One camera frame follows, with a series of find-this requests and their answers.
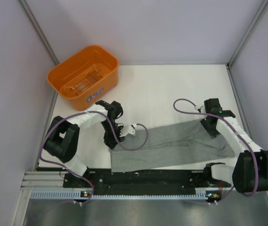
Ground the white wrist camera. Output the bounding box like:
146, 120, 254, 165
120, 123, 137, 137
194, 105, 206, 113

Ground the grey slotted cable duct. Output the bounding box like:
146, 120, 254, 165
30, 190, 208, 200

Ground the aluminium frame post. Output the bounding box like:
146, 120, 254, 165
227, 0, 268, 68
18, 0, 59, 65

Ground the right aluminium frame post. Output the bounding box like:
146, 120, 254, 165
227, 0, 268, 68

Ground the orange plastic basket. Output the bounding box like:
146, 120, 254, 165
47, 45, 119, 111

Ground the grey t shirt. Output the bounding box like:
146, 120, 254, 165
111, 120, 235, 172

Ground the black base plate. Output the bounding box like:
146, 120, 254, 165
63, 167, 232, 196

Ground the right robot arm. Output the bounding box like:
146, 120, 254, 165
199, 98, 268, 194

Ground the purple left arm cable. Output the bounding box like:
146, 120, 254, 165
39, 112, 148, 208

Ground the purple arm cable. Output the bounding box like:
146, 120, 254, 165
173, 98, 259, 205
39, 112, 148, 208

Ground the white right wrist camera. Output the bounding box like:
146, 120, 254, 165
194, 105, 206, 113

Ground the aluminium front rail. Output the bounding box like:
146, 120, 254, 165
20, 170, 268, 191

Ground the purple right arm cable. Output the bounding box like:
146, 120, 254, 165
173, 98, 259, 205

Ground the left aluminium frame post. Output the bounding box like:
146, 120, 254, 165
18, 0, 59, 65

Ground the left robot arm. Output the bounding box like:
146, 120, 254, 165
42, 100, 124, 187

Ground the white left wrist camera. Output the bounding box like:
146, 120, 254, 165
120, 123, 137, 137

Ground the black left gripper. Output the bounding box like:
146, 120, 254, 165
101, 120, 125, 150

